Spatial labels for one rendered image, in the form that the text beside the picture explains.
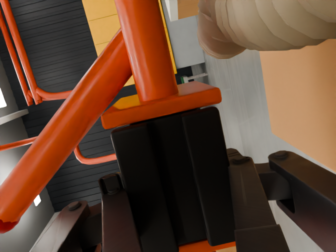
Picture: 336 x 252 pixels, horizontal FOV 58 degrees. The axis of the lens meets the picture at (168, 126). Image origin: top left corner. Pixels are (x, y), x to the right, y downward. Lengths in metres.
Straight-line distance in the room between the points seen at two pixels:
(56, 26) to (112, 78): 11.07
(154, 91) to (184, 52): 7.39
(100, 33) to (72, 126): 7.41
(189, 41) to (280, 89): 7.23
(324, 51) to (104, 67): 0.16
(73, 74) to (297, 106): 10.79
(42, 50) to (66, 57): 0.80
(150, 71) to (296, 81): 0.19
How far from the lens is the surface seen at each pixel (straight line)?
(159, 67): 0.15
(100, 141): 11.24
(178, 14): 2.17
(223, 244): 0.17
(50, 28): 11.30
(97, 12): 7.65
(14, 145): 9.48
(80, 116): 0.18
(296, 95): 0.32
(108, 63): 0.17
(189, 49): 7.55
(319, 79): 0.27
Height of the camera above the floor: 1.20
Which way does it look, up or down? level
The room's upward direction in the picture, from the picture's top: 104 degrees counter-clockwise
